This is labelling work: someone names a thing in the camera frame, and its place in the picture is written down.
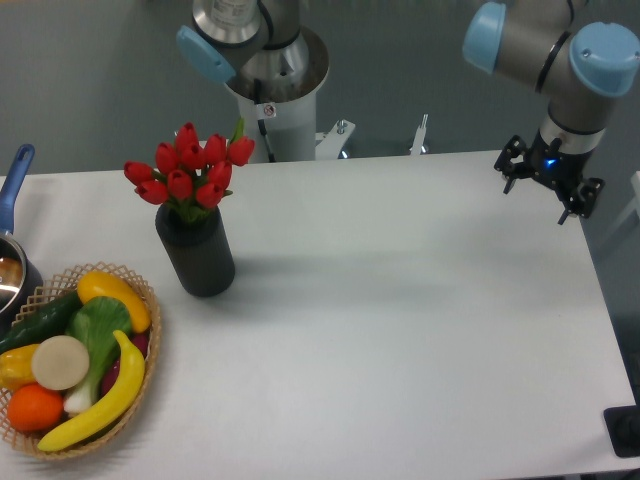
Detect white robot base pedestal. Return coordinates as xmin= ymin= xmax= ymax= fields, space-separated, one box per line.
xmin=227 ymin=26 xmax=329 ymax=163

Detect white frame at right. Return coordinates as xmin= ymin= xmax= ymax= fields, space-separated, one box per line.
xmin=593 ymin=171 xmax=639 ymax=260

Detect green cucumber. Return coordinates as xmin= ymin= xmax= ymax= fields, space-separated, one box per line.
xmin=1 ymin=291 xmax=82 ymax=353

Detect green bok choy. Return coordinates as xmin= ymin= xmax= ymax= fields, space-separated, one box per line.
xmin=64 ymin=296 xmax=132 ymax=416

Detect woven wicker basket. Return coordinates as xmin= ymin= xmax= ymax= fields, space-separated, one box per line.
xmin=1 ymin=261 xmax=161 ymax=461

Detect beige round disc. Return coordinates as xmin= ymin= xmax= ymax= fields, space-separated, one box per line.
xmin=31 ymin=335 xmax=90 ymax=391

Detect red tulip bouquet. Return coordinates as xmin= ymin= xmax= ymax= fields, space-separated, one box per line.
xmin=123 ymin=118 xmax=255 ymax=227

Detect yellow bell pepper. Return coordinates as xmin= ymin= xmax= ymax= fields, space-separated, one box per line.
xmin=1 ymin=344 xmax=39 ymax=391

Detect yellow squash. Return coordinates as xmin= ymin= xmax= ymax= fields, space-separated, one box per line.
xmin=77 ymin=271 xmax=151 ymax=334

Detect orange fruit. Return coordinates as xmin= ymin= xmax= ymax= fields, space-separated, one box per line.
xmin=7 ymin=383 xmax=63 ymax=432

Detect white metal post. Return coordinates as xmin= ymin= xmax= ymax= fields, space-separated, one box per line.
xmin=409 ymin=113 xmax=430 ymax=156

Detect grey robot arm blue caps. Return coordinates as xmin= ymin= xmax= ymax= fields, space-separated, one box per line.
xmin=176 ymin=1 xmax=639 ymax=218

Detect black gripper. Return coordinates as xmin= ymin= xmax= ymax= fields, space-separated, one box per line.
xmin=494 ymin=127 xmax=605 ymax=225

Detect white metal bracket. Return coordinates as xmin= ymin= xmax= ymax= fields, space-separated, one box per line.
xmin=315 ymin=119 xmax=356 ymax=160

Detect blue handled saucepan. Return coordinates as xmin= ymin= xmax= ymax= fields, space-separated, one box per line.
xmin=1 ymin=144 xmax=43 ymax=335

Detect yellow banana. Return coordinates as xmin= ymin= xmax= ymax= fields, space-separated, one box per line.
xmin=37 ymin=330 xmax=145 ymax=453

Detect dark grey ribbed vase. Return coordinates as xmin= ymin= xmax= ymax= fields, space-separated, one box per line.
xmin=155 ymin=206 xmax=236 ymax=297

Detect black device at table edge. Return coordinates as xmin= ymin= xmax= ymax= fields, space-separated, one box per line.
xmin=603 ymin=405 xmax=639 ymax=458

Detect purple eggplant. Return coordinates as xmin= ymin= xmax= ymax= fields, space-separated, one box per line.
xmin=100 ymin=333 xmax=149 ymax=397

